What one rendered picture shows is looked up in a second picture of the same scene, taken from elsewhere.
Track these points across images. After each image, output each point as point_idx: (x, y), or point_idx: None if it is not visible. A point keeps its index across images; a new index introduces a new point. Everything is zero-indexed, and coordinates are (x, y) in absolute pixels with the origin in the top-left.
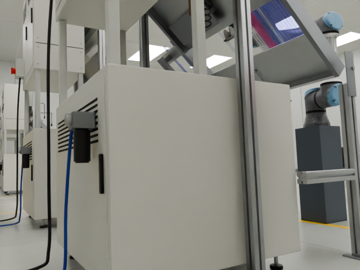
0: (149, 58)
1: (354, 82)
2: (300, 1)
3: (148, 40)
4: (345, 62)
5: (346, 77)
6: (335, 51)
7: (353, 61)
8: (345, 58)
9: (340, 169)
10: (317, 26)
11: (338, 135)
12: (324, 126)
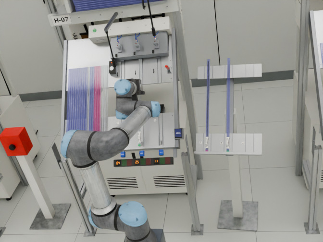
0: (181, 74)
1: (57, 162)
2: (61, 101)
3: (180, 61)
4: (56, 148)
5: (59, 155)
6: (60, 140)
7: (53, 151)
8: (55, 146)
9: (80, 188)
10: (61, 119)
11: None
12: (125, 236)
